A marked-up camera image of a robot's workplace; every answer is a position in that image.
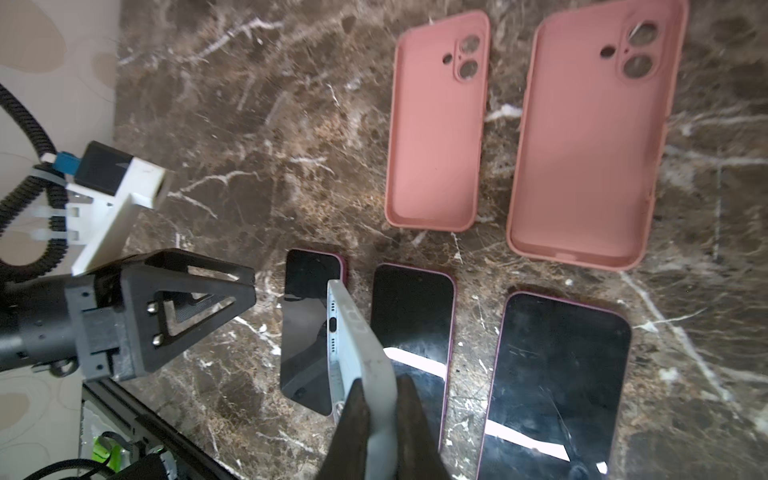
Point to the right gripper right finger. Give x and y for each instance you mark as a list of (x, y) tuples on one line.
[(418, 457)]

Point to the light blue phone case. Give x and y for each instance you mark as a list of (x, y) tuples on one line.
[(355, 353)]

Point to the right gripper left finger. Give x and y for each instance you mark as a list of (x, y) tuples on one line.
[(347, 454)]

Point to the phone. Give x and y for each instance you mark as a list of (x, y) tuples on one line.
[(412, 315), (304, 364)]

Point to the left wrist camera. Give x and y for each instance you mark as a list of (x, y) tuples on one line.
[(116, 186)]

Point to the purple smartphone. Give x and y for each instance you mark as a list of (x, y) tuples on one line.
[(558, 377)]

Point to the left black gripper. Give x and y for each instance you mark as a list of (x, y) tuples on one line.
[(113, 323)]

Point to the pink phone case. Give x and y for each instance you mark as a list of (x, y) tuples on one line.
[(599, 93), (436, 123)]

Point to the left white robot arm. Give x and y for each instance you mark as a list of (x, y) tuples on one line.
[(58, 256)]

